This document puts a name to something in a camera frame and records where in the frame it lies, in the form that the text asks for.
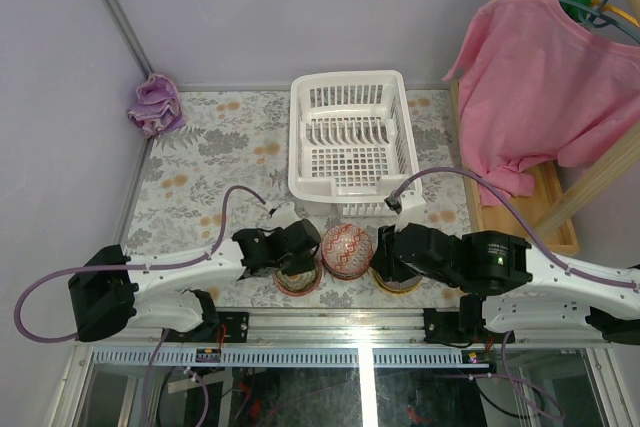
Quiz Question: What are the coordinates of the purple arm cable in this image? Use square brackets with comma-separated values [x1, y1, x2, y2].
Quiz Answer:
[387, 166, 640, 293]
[13, 185, 269, 344]

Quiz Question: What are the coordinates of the floral table mat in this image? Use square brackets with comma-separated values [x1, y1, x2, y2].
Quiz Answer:
[124, 90, 471, 309]

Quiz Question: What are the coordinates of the white plastic dish rack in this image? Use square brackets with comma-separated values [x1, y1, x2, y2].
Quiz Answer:
[288, 70, 419, 217]

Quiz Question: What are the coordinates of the aluminium mounting rail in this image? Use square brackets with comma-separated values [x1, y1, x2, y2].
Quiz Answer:
[89, 308, 607, 350]

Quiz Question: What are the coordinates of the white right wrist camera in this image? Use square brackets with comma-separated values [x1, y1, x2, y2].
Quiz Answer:
[385, 191, 426, 232]

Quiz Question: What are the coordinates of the purple folded cloth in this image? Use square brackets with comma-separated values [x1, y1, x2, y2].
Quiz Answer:
[127, 73, 186, 138]

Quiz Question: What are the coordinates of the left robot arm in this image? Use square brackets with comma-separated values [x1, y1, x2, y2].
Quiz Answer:
[68, 219, 321, 342]

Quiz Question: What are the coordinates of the pink t-shirt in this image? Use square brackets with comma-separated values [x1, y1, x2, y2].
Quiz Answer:
[445, 0, 639, 197]

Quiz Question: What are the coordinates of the red eye pattern bowl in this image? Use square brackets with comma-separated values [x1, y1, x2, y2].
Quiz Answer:
[273, 268, 322, 297]

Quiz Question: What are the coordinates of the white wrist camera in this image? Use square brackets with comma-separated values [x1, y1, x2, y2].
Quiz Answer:
[385, 191, 426, 232]
[269, 202, 300, 228]

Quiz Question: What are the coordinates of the green clothes hanger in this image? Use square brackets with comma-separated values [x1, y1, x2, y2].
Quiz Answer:
[559, 0, 639, 29]

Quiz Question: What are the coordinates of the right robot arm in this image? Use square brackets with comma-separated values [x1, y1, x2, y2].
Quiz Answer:
[371, 223, 639, 346]

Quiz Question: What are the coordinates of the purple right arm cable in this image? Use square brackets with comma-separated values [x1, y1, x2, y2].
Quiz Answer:
[387, 166, 640, 293]

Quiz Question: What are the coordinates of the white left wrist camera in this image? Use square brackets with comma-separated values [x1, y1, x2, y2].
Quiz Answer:
[269, 202, 300, 228]

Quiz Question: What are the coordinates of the yellow rimmed bottom bowl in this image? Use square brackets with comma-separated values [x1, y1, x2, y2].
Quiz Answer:
[371, 270, 422, 295]

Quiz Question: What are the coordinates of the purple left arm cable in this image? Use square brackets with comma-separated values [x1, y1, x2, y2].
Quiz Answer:
[13, 185, 269, 344]

